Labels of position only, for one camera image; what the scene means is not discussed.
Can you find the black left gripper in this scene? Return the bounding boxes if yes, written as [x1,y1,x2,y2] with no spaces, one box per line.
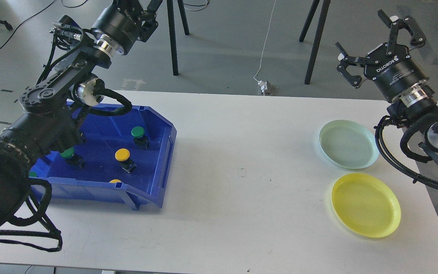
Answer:
[91,0,159,55]

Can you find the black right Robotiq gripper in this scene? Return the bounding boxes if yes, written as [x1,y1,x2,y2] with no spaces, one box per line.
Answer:
[335,10,430,103]

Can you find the yellow push button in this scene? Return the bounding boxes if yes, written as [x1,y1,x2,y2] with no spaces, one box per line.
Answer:
[114,148,136,174]

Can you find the green push button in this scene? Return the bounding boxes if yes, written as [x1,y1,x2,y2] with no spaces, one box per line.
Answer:
[59,147,85,169]
[131,126,150,150]

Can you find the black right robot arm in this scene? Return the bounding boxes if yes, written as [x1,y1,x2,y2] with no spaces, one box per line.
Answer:
[336,10,438,190]

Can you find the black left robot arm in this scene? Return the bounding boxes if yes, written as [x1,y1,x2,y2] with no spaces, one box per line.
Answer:
[0,0,162,253]

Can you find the pale green plate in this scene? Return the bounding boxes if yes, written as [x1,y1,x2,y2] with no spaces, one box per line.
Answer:
[318,119,379,170]

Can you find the yellow plate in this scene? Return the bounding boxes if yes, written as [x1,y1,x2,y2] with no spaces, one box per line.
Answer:
[330,173,402,238]

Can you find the black tripod legs left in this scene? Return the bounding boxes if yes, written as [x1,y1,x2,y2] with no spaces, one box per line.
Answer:
[166,0,190,76]

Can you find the black tripod legs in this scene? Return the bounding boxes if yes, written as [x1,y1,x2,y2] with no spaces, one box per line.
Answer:
[166,0,190,76]
[299,0,331,85]

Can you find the black tripod legs right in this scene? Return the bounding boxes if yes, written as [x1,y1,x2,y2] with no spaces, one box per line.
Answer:
[299,0,331,85]

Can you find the white power adapter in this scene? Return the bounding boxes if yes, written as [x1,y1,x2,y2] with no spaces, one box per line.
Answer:
[257,80,275,96]

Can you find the blue plastic bin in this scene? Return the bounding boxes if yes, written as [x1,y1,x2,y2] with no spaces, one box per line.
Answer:
[31,106,177,210]

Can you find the black floor cable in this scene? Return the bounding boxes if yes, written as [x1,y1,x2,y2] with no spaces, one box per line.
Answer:
[0,0,90,68]

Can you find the white cable on floor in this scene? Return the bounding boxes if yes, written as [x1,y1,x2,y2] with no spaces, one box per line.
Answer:
[253,0,277,82]

